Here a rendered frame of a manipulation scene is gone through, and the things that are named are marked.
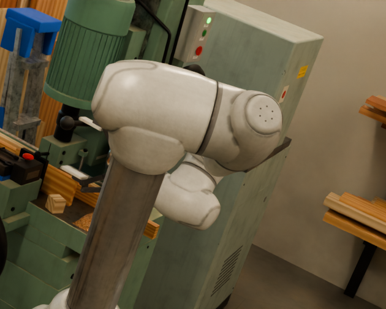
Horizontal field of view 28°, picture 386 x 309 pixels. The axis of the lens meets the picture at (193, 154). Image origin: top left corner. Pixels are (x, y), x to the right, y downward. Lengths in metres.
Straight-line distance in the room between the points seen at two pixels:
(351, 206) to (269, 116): 2.70
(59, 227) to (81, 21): 0.54
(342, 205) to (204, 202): 2.15
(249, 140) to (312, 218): 3.23
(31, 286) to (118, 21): 0.75
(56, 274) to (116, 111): 0.93
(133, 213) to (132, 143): 0.16
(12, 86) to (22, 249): 1.01
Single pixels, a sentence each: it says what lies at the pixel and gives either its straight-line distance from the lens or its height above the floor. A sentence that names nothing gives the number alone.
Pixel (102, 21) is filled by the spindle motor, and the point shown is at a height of 1.41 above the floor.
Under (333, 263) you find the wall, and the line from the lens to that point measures 4.52.
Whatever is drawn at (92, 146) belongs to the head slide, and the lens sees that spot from 2.26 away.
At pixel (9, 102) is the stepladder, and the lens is 3.03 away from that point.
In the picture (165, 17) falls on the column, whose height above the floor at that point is 1.44.
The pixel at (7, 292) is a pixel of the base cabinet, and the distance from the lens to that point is 2.23.
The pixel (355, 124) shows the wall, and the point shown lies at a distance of 4.31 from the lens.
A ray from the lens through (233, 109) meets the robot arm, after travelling 1.26.
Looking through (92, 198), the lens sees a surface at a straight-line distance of 2.17.
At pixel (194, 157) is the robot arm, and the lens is 1.85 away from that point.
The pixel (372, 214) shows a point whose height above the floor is 0.62.
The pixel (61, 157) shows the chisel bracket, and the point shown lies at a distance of 2.18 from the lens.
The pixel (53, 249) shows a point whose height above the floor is 0.81.
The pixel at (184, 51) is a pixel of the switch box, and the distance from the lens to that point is 2.29.
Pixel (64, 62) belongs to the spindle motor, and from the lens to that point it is 2.07.
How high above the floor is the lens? 1.80
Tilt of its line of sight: 18 degrees down
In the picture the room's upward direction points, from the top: 20 degrees clockwise
